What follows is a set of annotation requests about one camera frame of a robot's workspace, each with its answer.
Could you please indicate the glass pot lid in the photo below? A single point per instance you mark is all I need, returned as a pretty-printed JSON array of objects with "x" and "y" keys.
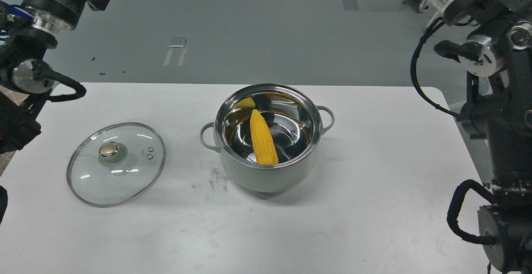
[{"x": 115, "y": 164}]

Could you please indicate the yellow corn cob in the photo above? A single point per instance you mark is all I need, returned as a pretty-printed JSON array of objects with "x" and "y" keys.
[{"x": 262, "y": 140}]

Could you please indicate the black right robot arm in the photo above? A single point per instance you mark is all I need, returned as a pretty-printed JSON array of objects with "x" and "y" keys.
[{"x": 497, "y": 57}]

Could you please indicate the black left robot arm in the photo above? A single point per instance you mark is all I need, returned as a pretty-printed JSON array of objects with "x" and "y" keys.
[{"x": 27, "y": 32}]

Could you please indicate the pale green metal pot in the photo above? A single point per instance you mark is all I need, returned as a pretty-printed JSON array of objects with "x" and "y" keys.
[{"x": 295, "y": 122}]

